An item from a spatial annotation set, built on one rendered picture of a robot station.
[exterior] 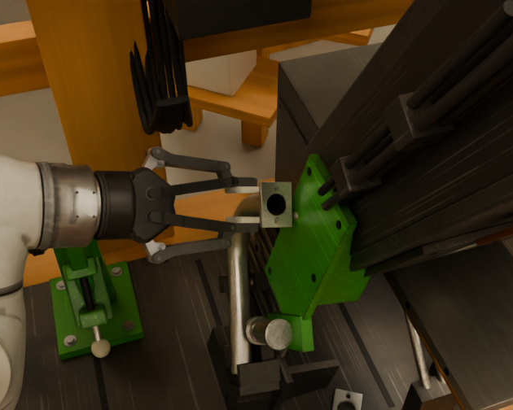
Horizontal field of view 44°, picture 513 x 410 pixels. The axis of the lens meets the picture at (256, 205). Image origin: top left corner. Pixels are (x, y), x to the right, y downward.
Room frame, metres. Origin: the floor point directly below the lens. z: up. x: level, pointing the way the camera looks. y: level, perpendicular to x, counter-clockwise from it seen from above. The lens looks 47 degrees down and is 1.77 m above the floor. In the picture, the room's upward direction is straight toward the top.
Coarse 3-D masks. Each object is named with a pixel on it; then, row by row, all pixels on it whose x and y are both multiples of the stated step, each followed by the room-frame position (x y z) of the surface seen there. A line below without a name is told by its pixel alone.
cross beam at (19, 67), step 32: (320, 0) 0.93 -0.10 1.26; (352, 0) 0.95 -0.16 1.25; (384, 0) 0.97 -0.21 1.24; (0, 32) 0.81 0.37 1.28; (32, 32) 0.81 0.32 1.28; (256, 32) 0.90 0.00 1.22; (288, 32) 0.92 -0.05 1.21; (320, 32) 0.93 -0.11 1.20; (0, 64) 0.78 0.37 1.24; (32, 64) 0.79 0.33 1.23; (0, 96) 0.77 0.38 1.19
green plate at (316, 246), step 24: (312, 168) 0.53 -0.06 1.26; (312, 192) 0.52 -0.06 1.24; (312, 216) 0.50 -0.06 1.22; (336, 216) 0.46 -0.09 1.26; (288, 240) 0.52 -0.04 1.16; (312, 240) 0.48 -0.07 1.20; (336, 240) 0.45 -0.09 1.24; (288, 264) 0.49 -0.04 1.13; (312, 264) 0.46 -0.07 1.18; (336, 264) 0.44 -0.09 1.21; (288, 288) 0.47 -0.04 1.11; (312, 288) 0.44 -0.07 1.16; (336, 288) 0.46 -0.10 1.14; (360, 288) 0.47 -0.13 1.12; (288, 312) 0.45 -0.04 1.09; (312, 312) 0.43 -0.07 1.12
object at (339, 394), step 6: (336, 390) 0.44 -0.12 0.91; (342, 390) 0.44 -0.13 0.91; (336, 396) 0.43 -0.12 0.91; (342, 396) 0.43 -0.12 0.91; (354, 396) 0.43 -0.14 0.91; (360, 396) 0.43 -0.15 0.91; (336, 402) 0.42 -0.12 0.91; (342, 402) 0.42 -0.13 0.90; (348, 402) 0.42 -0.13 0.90; (354, 402) 0.42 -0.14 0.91; (360, 402) 0.42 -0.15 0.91; (336, 408) 0.41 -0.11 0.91; (360, 408) 0.41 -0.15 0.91
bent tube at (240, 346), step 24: (264, 192) 0.53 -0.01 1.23; (288, 192) 0.54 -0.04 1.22; (264, 216) 0.51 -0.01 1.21; (288, 216) 0.52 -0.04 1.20; (240, 240) 0.57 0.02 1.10; (240, 264) 0.55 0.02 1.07; (240, 288) 0.52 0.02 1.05; (240, 312) 0.49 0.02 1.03; (240, 336) 0.47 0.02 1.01; (240, 360) 0.44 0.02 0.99
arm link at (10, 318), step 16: (0, 304) 0.35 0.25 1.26; (16, 304) 0.36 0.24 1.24; (0, 320) 0.33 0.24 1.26; (16, 320) 0.34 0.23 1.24; (0, 336) 0.32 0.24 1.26; (16, 336) 0.33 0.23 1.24; (0, 352) 0.30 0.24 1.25; (16, 352) 0.32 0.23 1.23; (0, 368) 0.29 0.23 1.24; (16, 368) 0.31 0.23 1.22; (0, 384) 0.28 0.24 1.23; (16, 384) 0.30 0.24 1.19; (0, 400) 0.27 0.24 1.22; (16, 400) 0.30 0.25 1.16
